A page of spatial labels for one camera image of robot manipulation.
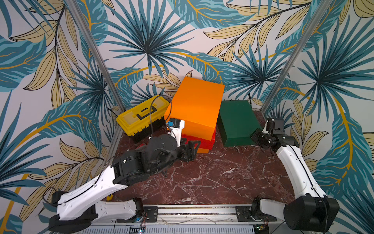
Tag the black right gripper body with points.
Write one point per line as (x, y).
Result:
(260, 138)

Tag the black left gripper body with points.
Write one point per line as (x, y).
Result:
(182, 152)

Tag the red shoebox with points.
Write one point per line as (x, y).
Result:
(206, 144)

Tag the green shoebox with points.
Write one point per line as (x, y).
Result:
(236, 123)

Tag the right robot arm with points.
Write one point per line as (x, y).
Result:
(311, 210)

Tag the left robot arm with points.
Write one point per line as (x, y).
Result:
(80, 208)

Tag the yellow and black toolbox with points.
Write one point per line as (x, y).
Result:
(142, 120)

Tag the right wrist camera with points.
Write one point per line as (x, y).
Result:
(274, 124)

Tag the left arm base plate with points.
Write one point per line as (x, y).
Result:
(146, 214)

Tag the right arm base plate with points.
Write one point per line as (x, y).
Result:
(245, 214)

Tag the left aluminium frame post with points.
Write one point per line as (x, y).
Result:
(87, 35)

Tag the aluminium frame post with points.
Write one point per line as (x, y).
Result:
(87, 35)
(315, 19)

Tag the right aluminium frame post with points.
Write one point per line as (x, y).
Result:
(315, 19)

